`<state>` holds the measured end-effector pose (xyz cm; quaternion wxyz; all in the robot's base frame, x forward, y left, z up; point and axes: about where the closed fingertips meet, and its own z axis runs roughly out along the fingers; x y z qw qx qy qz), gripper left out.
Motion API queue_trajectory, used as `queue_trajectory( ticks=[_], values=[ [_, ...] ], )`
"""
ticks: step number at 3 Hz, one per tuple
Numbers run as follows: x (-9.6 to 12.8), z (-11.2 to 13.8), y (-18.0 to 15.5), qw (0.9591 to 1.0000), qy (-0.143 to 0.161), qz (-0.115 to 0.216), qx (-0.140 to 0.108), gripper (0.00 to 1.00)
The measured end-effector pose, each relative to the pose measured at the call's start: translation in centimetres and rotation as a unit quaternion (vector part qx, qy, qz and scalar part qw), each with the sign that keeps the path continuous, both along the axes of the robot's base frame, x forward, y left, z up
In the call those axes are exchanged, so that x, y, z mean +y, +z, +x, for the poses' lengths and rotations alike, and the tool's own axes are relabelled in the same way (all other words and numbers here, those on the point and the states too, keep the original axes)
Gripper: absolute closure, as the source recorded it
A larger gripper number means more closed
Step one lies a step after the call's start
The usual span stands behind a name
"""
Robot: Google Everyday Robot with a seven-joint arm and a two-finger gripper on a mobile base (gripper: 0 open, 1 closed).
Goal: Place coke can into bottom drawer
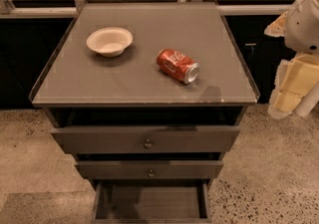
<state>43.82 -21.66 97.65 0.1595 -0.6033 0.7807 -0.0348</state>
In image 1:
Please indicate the white paper bowl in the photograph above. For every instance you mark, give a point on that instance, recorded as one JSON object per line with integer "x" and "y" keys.
{"x": 109, "y": 42}

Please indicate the top grey drawer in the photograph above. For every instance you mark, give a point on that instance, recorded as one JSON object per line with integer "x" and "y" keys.
{"x": 145, "y": 139}

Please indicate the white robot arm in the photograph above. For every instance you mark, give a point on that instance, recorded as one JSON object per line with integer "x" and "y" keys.
{"x": 302, "y": 30}

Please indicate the red coke can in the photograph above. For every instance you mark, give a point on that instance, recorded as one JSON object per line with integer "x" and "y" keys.
{"x": 178, "y": 65}

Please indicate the open bottom grey drawer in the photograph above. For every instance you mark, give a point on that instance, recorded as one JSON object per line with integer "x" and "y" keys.
{"x": 151, "y": 202}

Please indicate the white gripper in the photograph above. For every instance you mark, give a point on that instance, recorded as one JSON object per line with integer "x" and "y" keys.
{"x": 303, "y": 27}

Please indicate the white pole leg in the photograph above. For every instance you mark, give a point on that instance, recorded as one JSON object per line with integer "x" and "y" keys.
{"x": 308, "y": 102}

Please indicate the grey drawer cabinet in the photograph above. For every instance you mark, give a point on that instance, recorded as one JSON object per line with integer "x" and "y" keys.
{"x": 79, "y": 87}

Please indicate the middle grey drawer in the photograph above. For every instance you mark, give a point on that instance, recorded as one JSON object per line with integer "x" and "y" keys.
{"x": 150, "y": 169}

